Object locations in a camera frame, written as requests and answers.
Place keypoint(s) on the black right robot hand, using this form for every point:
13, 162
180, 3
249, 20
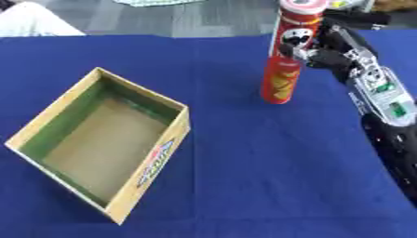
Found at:
332, 54

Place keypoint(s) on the red cylindrical snack can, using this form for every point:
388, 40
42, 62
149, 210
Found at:
282, 68

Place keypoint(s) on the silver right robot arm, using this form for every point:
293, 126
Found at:
388, 105

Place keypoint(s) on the tan cardboard box green inside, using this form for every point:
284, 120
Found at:
103, 145

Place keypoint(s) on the green white checked cloth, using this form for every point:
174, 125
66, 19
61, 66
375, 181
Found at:
155, 2

